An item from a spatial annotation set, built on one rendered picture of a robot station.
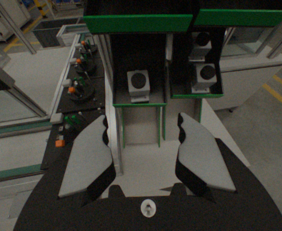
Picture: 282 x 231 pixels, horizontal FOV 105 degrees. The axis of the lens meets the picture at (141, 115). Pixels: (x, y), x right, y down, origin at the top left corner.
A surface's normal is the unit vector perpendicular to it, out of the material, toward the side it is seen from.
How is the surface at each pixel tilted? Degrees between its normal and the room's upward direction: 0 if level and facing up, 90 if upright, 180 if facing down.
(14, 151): 0
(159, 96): 25
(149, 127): 45
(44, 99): 0
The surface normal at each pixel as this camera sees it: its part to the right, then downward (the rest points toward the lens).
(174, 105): 0.01, 0.18
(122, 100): 0.00, -0.17
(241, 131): -0.01, -0.57
